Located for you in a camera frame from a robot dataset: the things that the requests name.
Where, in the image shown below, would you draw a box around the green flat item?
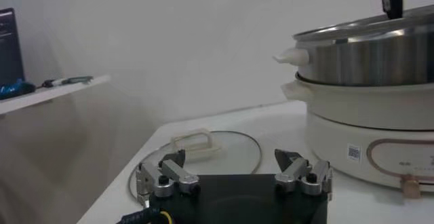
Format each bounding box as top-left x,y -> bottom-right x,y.
62,75 -> 94,86

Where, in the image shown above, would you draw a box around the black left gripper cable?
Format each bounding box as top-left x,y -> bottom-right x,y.
116,207 -> 172,224

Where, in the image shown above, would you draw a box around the white electric cooker pot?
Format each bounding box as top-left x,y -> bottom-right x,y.
280,74 -> 434,199

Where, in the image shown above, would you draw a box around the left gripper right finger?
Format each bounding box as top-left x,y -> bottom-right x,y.
273,149 -> 334,202

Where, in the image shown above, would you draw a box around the stainless steel steamer basket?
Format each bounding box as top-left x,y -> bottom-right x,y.
273,3 -> 434,87

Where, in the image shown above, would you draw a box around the round glass pot lid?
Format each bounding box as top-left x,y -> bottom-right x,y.
127,128 -> 263,203

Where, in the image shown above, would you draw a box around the white side table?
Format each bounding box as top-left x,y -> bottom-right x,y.
0,74 -> 112,116

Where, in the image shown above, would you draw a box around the blue computer mouse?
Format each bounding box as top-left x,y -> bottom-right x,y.
0,78 -> 37,100

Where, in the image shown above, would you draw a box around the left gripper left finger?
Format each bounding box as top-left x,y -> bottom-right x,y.
135,149 -> 201,210

